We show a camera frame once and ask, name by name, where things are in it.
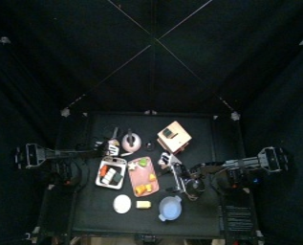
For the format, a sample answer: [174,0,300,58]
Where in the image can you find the dark upright utensil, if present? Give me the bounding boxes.
[110,126,120,142]

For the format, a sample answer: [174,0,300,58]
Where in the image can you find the pink cutting board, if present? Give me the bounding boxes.
[127,155,162,198]

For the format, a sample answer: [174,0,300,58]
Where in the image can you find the wooden toy box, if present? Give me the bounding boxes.
[156,120,194,155]

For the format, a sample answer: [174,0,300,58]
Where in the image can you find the silver metal rack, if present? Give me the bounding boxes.
[166,163,195,196]

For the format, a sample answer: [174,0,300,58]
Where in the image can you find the white rectangular tray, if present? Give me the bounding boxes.
[95,155,128,190]

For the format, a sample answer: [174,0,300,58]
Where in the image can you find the white toy food block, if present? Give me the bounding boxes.
[103,167,118,186]

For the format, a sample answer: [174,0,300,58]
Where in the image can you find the dark green toy food block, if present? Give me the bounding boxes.
[110,172,124,187]

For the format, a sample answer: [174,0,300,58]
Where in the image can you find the black toy pot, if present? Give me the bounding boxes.
[184,177,207,202]

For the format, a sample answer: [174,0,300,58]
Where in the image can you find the yellow toy butter block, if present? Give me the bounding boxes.
[136,200,152,210]

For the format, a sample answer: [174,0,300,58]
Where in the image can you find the white round plate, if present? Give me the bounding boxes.
[112,193,134,214]

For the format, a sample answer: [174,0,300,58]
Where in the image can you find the blue bowl with handles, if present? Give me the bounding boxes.
[158,194,184,223]

